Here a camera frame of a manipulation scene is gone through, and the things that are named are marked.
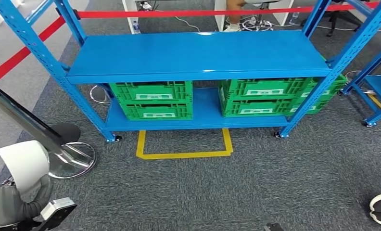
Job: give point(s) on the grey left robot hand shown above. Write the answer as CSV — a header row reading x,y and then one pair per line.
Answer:
x,y
2,207

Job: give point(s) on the white curved plastic part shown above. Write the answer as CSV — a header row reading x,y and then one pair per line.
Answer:
x,y
24,162

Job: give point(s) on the black curved floor stand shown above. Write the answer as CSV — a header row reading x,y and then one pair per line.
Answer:
x,y
67,132

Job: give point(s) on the clear water bottle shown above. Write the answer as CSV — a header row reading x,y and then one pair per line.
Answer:
x,y
294,18
136,28

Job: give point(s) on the seated person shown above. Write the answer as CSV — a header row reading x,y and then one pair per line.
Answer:
x,y
233,4

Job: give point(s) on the chrome swivel stool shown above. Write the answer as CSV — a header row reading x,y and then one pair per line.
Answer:
x,y
257,25

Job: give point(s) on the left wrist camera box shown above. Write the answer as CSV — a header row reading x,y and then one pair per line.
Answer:
x,y
58,207

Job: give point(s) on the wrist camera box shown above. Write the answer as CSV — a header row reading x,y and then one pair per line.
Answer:
x,y
58,207
273,227

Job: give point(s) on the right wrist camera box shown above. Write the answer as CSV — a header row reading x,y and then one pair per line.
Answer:
x,y
273,227

